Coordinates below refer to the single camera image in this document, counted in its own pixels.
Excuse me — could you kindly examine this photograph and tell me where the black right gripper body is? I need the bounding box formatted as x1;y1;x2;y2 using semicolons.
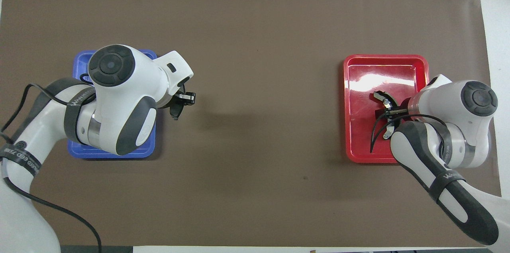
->
398;103;412;123

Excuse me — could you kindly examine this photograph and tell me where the brown table mat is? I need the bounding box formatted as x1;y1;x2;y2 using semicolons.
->
0;0;506;247

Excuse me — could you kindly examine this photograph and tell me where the curved brake shoe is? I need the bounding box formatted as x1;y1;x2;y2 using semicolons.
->
373;90;396;140

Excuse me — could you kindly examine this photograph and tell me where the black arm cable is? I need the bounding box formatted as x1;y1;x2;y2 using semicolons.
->
369;111;449;154
0;73;102;253

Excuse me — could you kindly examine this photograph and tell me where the red plastic tray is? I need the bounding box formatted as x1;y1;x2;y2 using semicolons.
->
343;54;435;164

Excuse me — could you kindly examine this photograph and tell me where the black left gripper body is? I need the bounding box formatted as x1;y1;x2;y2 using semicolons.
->
171;81;188;106

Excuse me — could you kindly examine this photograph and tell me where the blue plastic tray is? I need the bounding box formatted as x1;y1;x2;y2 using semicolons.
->
67;49;159;160

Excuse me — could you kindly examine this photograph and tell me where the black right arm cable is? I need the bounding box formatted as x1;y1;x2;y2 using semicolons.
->
369;111;449;154

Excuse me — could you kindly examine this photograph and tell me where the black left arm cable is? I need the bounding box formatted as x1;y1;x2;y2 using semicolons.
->
0;73;102;253

